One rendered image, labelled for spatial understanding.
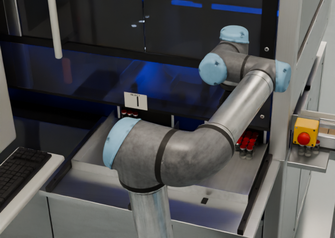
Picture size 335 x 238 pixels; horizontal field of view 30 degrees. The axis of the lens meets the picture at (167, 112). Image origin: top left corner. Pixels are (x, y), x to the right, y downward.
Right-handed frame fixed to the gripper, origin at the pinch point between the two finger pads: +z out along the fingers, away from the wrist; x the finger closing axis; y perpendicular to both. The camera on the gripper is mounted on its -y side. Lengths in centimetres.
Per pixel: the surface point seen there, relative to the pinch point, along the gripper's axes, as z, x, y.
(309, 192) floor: 110, -13, 127
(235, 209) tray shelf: 21.6, -3.1, -2.0
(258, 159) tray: 21.4, -3.9, 25.7
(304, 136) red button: 8.5, -18.4, 24.2
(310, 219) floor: 110, -16, 105
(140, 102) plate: 7.9, 39.1, 27.4
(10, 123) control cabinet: 21, 89, 19
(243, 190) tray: 21.4, -3.1, 7.6
